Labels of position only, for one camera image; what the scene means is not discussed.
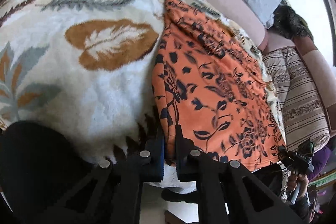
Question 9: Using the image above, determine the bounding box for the right hand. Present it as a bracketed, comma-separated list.
[286, 174, 309, 199]

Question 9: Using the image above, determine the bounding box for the dark furry cushion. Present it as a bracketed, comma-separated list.
[270, 5, 314, 41]

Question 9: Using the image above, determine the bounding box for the pink padded headboard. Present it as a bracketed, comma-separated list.
[206, 0, 335, 137]

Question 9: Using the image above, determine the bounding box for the orange black floral garment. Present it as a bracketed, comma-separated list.
[152, 0, 285, 171]

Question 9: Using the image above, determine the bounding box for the cream leaf pattern fleece blanket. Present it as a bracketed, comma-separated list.
[1, 0, 272, 192]

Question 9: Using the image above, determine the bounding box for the striped beige mattress sheet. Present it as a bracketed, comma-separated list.
[263, 48, 330, 152]

